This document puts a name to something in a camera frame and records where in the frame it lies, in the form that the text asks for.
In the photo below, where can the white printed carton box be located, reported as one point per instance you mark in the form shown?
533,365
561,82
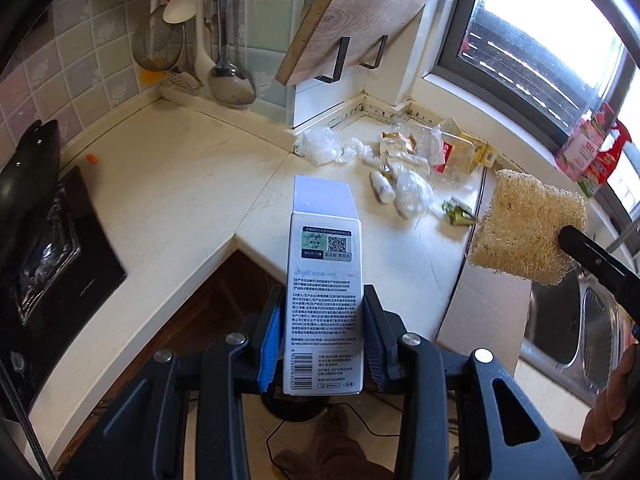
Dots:
320,285

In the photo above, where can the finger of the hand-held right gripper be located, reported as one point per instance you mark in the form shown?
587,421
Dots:
595,260

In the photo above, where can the green foil wrapper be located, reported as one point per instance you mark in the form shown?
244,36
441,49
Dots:
457,212

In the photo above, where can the clear plastic bag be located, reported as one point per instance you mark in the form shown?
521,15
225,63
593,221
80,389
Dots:
412,192

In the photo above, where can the dark window frame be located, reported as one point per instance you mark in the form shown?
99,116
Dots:
460,35

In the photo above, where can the clear snack wrapper with cake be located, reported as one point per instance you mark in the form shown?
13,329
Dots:
400,142

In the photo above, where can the small white bottle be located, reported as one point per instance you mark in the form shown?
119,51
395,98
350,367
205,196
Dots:
382,187

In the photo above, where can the black glass cooktop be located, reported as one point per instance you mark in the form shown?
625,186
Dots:
95,240

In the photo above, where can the wide wooden cabinet door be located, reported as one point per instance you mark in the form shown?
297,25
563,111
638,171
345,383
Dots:
200,310

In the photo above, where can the yellow carton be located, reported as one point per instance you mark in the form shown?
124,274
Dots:
487,155

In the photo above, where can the clear plastic clamshell red label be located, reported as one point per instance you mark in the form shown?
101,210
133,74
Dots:
460,160

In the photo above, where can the red pink packets on sill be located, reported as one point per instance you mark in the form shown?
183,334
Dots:
580,145

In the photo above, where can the person's right hand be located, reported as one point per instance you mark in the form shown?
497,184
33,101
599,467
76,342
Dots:
615,395

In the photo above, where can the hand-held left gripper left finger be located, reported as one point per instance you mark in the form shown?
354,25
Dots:
267,345

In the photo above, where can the person's left leg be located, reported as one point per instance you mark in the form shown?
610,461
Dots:
340,440

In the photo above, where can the wooden corner cabinet door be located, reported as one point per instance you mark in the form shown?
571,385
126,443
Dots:
262,280

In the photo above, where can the black metal bracket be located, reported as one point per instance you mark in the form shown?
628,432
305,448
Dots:
378,57
340,67

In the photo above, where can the beige loofah sponge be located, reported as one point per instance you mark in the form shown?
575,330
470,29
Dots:
525,225

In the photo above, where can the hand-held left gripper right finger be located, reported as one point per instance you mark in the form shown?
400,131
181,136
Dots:
375,345

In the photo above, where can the stainless steel sink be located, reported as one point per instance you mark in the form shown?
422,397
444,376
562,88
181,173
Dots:
565,320

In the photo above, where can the white slotted spatula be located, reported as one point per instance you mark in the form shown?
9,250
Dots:
202,50

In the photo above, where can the black wok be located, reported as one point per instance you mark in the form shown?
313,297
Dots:
30,160

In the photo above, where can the wooden cutting board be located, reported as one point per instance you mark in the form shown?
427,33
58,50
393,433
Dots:
360,15

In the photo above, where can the flat rectangular board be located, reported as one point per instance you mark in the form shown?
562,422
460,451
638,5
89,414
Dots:
480,320

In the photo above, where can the clear plastic wrap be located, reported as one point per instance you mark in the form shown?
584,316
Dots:
320,145

